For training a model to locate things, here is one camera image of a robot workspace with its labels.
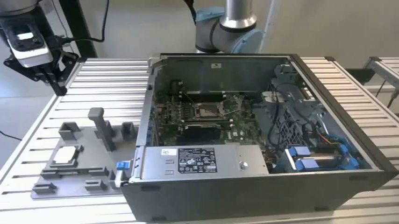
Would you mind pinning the silver CPU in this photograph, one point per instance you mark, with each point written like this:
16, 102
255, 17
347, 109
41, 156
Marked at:
65, 155

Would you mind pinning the CPU socket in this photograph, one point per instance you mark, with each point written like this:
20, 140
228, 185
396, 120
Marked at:
207, 112

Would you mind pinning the black RAM slot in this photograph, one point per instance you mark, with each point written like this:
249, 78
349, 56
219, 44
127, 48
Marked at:
205, 120

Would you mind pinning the green RAM stick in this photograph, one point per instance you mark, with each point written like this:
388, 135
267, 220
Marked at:
81, 172

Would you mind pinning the disk carrier with blue latch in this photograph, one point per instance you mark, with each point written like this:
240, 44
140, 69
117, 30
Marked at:
121, 165

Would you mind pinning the grey parts rack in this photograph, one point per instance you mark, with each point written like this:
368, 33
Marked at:
77, 185

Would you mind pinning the silver power supply unit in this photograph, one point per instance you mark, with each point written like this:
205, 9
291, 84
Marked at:
155, 166

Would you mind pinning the black graphics card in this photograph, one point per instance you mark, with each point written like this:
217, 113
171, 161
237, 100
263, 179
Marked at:
201, 134

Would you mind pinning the thin metal locking lever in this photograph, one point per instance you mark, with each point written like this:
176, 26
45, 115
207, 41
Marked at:
232, 112

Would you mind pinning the green motherboard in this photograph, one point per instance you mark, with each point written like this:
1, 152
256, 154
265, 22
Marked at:
245, 121

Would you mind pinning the grey plastic drive cage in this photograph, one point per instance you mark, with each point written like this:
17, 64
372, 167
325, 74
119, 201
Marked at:
287, 116

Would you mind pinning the dark grey PC case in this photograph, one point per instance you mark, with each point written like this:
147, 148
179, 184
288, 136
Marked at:
217, 200

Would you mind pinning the black box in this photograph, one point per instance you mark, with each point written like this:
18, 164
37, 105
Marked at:
359, 75

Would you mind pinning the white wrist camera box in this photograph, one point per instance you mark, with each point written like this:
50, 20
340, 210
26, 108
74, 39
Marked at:
33, 58

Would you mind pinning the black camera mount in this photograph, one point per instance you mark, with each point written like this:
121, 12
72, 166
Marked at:
24, 45

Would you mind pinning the black vertical frame post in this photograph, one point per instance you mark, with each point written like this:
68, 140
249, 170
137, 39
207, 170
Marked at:
81, 28

